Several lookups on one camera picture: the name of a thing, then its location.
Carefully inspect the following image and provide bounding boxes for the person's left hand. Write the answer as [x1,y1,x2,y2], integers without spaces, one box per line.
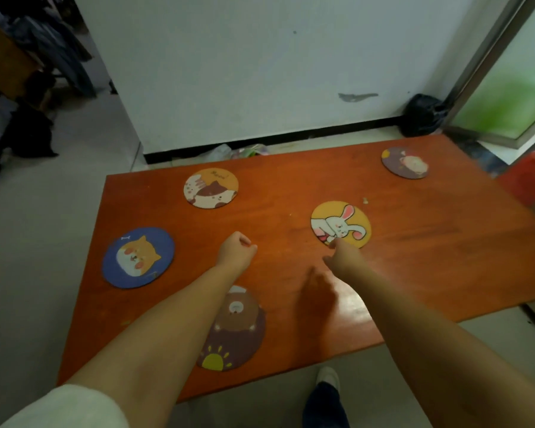
[217,232,258,276]

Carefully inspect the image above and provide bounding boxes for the person's right hand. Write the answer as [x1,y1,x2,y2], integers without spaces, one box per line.
[323,238,369,279]

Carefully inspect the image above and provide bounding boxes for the person's right forearm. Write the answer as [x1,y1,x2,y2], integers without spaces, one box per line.
[348,264,535,428]

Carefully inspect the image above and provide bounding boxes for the person's left forearm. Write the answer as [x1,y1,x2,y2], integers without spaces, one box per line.
[65,259,245,428]

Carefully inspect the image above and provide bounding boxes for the yellow rabbit round coaster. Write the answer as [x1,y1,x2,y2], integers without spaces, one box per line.
[311,201,372,249]

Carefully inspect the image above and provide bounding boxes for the orange cat round coaster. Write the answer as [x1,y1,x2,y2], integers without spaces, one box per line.
[184,168,240,209]

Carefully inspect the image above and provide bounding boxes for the brown bear round coaster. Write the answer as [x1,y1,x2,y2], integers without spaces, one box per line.
[196,285,267,372]

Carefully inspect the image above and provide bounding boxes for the crumpled clear plastic bags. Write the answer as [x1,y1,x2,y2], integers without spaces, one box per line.
[195,143,270,162]

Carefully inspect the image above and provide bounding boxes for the purple hamster round coaster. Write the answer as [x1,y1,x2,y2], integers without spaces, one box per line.
[381,147,429,180]

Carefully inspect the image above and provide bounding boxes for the blue dog round coaster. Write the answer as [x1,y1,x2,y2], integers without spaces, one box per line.
[102,227,175,289]

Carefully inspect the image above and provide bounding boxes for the person's white shoe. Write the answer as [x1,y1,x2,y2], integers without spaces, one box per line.
[317,366,341,396]

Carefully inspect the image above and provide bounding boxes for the black plastic bag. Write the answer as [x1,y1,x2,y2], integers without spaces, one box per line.
[400,93,450,138]

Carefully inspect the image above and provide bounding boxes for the person's dark trouser leg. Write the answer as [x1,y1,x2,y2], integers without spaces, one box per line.
[302,381,351,428]

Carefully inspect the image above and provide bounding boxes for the red plastic stool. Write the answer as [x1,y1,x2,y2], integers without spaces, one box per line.
[498,147,535,208]

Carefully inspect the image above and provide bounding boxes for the metal framed glass door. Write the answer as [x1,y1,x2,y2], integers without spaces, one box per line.
[441,0,535,150]

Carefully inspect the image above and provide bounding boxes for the white sleeve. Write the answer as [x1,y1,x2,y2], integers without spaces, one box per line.
[0,384,130,428]

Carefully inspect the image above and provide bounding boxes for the black bag on floor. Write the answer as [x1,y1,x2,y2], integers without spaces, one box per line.
[2,71,59,158]

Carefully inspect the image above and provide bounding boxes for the hanging dark clothes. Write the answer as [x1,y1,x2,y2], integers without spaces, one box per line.
[0,0,98,98]

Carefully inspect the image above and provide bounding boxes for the brown wooden cabinet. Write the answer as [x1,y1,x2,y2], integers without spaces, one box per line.
[0,23,41,101]

